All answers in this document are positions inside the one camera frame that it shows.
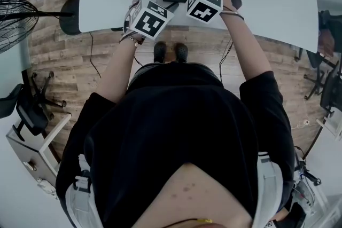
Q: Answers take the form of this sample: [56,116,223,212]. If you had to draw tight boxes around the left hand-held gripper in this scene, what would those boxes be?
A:
[122,0,180,41]

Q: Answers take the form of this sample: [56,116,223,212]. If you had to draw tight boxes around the person's right forearm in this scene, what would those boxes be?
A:
[220,12,273,82]

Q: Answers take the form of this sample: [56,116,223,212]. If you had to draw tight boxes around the person's left forearm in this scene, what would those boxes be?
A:
[100,34,139,105]

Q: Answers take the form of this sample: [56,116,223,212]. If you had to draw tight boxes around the person's right hand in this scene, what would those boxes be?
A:
[221,0,238,15]

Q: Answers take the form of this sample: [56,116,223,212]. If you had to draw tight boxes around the person's left black shoe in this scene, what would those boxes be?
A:
[154,41,168,64]

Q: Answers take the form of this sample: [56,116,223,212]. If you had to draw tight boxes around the person's black shoe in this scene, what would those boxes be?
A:
[154,41,168,64]
[174,42,189,64]

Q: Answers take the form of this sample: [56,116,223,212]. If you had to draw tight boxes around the person's right black shoe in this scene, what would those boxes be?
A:
[174,42,189,64]

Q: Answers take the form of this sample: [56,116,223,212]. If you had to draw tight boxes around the person's dark shorts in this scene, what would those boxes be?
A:
[127,62,224,94]

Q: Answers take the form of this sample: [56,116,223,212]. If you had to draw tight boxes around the black standing fan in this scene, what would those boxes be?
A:
[0,0,81,54]

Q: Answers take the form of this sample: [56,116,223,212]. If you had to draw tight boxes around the brown bag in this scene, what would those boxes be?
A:
[317,29,335,57]

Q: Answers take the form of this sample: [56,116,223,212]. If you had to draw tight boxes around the black mesh office chair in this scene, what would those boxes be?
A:
[293,9,342,69]

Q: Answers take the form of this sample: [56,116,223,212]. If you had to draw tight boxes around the plain white desk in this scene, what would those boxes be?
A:
[0,42,32,99]

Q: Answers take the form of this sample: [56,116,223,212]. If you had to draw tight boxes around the person's chest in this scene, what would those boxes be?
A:
[157,162,253,228]

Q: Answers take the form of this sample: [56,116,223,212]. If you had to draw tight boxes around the white desk with drawer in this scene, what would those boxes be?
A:
[0,112,72,228]

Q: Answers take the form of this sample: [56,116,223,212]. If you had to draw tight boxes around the white crumpled cloth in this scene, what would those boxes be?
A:
[37,178,58,200]

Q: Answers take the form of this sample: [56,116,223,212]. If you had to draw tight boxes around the gray hand-held device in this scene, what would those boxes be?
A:
[292,153,323,213]

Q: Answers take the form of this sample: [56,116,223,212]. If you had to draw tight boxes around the beaded wrist bracelet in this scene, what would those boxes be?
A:
[119,33,146,48]

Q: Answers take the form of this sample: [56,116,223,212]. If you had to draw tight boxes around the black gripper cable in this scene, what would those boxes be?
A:
[133,46,144,66]
[218,34,235,81]

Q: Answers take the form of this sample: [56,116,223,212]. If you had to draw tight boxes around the black fan cable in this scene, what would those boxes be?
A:
[89,32,102,79]

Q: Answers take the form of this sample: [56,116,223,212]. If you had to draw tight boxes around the white harness strap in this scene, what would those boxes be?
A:
[65,153,94,228]
[252,152,284,228]

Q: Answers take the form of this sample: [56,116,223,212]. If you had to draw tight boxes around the black cord necklace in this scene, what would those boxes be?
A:
[165,218,214,228]

